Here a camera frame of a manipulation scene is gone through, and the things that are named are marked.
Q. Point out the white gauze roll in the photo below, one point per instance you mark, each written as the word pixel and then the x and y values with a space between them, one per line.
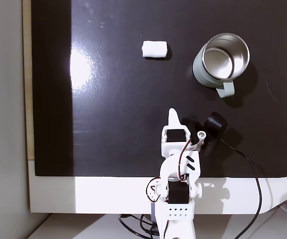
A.
pixel 154 49

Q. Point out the pale green steel mug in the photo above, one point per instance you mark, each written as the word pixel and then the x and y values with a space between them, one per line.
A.
pixel 201 72

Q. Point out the black table mat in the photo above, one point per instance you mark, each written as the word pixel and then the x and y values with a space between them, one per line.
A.
pixel 121 99

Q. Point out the black round camera box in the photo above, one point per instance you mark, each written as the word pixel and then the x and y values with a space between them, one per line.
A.
pixel 215 123

